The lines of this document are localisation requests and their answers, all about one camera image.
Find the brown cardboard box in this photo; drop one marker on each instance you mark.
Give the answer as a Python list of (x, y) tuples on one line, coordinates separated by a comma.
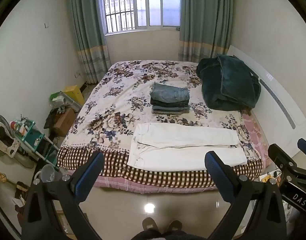
[(64, 121)]

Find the person's left slipper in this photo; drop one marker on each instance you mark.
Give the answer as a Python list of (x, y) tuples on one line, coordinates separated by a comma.
[(150, 223)]

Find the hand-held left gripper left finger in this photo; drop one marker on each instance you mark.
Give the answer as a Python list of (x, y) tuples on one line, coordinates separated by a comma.
[(89, 177)]

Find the person's right slipper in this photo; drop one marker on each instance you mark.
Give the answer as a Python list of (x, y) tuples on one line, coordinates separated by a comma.
[(174, 226)]

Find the white pants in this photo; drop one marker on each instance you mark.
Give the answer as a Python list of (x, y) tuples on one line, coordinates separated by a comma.
[(182, 136)]

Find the small yellow packet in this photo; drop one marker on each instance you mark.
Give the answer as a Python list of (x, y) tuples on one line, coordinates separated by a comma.
[(265, 178)]

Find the yellow cardboard box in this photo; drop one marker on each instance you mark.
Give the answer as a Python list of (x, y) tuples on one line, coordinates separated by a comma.
[(74, 93)]

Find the grey folded jeans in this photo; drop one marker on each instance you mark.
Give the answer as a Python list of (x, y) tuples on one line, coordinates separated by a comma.
[(170, 113)]

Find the clear container with green lid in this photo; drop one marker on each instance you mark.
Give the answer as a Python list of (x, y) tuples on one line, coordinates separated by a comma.
[(59, 100)]

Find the bed with floral sheet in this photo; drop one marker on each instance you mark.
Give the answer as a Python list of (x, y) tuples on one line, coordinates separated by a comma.
[(123, 100)]

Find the white headboard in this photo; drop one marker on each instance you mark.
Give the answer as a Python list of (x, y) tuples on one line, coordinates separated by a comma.
[(292, 92)]

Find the dark blue folded jeans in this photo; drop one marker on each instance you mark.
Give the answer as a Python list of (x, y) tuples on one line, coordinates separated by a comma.
[(169, 104)]

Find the white floor fan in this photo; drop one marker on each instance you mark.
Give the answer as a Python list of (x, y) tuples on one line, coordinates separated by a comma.
[(3, 135)]

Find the black bag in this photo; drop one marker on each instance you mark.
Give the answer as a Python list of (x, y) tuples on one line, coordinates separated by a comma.
[(50, 120)]

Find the broom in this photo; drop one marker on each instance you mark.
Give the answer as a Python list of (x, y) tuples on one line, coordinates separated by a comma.
[(0, 176)]

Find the teal shelf rack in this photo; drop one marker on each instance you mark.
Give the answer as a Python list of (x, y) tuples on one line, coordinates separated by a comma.
[(33, 135)]

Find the barred window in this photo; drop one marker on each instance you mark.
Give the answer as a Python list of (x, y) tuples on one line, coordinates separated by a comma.
[(143, 5)]

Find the person's slipper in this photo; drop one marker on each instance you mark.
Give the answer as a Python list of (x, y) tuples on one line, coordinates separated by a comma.
[(174, 226), (150, 223)]

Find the light blue folded jeans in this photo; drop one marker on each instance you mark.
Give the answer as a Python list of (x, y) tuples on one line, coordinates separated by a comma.
[(170, 92)]

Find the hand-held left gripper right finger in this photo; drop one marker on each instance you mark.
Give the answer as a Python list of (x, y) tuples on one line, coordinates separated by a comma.
[(215, 172)]

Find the dark green blanket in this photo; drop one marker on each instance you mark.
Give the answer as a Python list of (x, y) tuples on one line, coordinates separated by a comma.
[(227, 85)]

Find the green striped curtain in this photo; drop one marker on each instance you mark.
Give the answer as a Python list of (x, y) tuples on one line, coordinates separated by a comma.
[(89, 30), (205, 22)]

